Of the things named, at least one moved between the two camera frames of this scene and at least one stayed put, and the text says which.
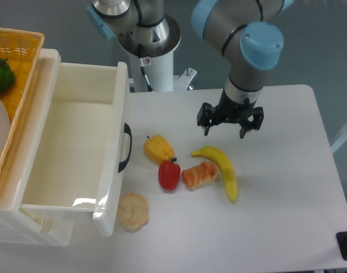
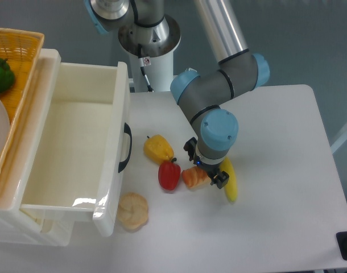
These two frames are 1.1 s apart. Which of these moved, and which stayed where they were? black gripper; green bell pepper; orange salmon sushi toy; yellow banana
Moved: black gripper
Stayed: orange salmon sushi toy; yellow banana; green bell pepper
